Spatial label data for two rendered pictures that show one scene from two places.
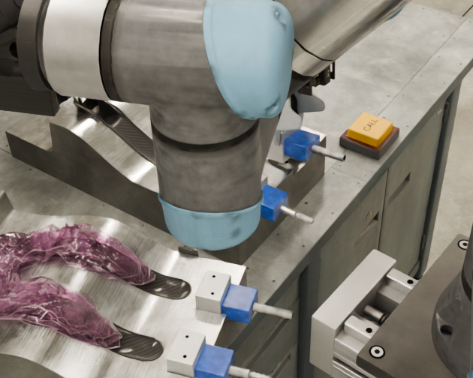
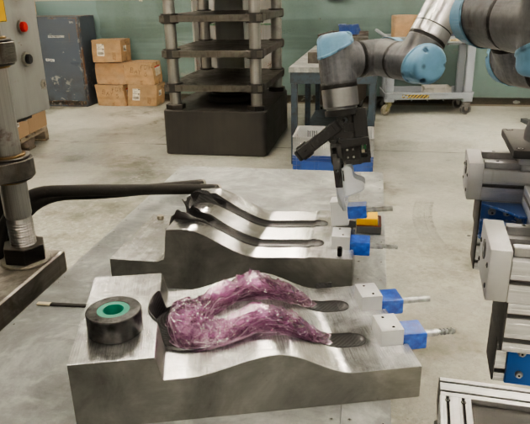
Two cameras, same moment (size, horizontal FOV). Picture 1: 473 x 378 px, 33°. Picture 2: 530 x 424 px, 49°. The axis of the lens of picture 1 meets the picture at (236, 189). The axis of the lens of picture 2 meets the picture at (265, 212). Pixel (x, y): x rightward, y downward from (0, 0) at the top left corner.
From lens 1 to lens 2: 0.69 m
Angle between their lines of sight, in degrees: 30
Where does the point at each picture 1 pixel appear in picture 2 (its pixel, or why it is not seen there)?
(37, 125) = (134, 251)
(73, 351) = (308, 347)
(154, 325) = (342, 326)
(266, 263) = not seen: hidden behind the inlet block
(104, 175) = (219, 262)
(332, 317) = (504, 246)
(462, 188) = not seen: hidden behind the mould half
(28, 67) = not seen: outside the picture
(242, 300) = (393, 295)
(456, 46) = (368, 182)
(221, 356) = (413, 324)
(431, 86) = (373, 199)
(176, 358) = (389, 329)
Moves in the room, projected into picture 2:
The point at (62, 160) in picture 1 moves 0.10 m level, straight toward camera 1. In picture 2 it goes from (173, 265) to (203, 281)
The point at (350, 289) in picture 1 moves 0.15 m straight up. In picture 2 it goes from (496, 235) to (507, 145)
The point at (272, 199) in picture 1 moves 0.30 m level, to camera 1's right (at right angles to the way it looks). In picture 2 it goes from (363, 240) to (475, 214)
